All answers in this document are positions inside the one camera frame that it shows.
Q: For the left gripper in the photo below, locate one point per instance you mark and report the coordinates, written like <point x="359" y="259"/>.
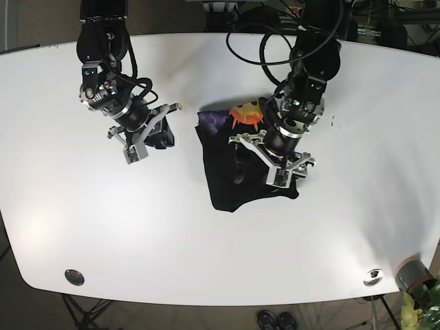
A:
<point x="276" y="147"/>

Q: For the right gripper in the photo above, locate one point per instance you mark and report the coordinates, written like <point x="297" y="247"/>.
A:
<point x="138" y="126"/>

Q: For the black printed T-shirt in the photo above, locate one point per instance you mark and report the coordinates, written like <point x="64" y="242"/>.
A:
<point x="235" y="175"/>

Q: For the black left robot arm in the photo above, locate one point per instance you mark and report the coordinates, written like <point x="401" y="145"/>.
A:
<point x="299" y="100"/>

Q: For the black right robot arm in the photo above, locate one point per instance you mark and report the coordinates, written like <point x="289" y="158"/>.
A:
<point x="105" y="44"/>

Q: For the right metal table grommet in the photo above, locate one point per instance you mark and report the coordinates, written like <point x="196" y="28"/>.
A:
<point x="373" y="277"/>

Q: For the metal table grommet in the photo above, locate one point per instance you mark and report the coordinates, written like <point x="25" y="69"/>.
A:
<point x="74" y="277"/>
<point x="373" y="277"/>

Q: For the left metal table grommet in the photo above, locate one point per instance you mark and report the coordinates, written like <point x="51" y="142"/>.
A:
<point x="74" y="277"/>

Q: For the person's dark shoes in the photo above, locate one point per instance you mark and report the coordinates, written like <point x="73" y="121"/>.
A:
<point x="283" y="321"/>

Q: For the grey plant pot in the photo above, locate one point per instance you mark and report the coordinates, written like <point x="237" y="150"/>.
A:
<point x="410" y="273"/>

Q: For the green potted plant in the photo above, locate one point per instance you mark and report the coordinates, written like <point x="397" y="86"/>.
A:
<point x="420" y="310"/>

